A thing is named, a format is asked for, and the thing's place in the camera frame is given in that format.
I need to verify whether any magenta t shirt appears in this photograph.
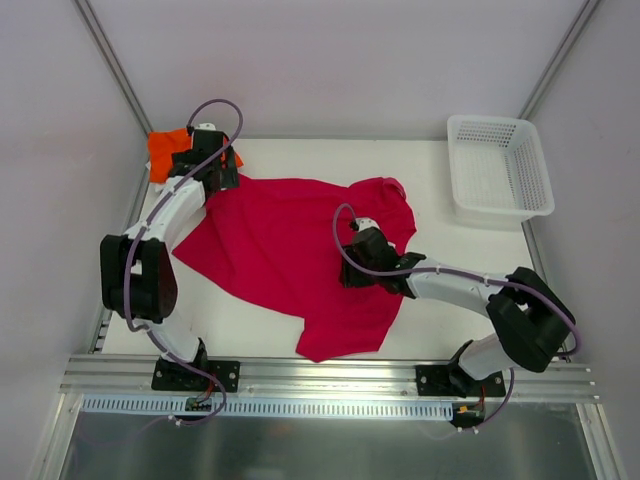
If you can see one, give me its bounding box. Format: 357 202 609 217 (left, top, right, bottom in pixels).
173 176 416 362

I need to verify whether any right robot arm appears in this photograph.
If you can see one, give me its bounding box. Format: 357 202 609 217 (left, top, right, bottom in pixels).
340 218 578 397

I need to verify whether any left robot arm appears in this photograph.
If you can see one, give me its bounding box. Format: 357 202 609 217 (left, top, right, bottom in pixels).
100 123 239 390

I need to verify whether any orange folded t shirt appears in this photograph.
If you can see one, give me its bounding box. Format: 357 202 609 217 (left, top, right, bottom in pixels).
147 128 244 182

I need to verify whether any white plastic basket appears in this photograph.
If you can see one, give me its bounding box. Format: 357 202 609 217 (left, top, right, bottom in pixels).
447 115 555 229

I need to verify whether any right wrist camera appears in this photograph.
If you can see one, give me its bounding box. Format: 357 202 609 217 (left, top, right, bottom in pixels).
350 217 379 232

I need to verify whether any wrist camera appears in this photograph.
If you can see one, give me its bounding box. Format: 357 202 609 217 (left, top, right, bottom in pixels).
350 217 379 232
193 122 217 132

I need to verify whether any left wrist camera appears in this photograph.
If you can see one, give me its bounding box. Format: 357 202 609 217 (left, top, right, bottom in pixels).
193 122 217 132

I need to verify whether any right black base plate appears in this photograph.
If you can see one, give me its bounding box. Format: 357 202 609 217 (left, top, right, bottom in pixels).
415 364 506 398

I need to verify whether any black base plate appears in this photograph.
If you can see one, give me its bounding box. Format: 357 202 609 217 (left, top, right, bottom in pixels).
415 364 506 398
151 358 241 393

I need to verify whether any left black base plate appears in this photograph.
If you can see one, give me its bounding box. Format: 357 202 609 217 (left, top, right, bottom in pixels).
151 358 241 393

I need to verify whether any white slotted cable duct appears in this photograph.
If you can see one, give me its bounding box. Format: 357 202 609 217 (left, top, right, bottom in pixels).
81 394 453 422

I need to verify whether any aluminium mounting rail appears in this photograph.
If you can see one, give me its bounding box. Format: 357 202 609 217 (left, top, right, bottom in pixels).
59 354 602 404

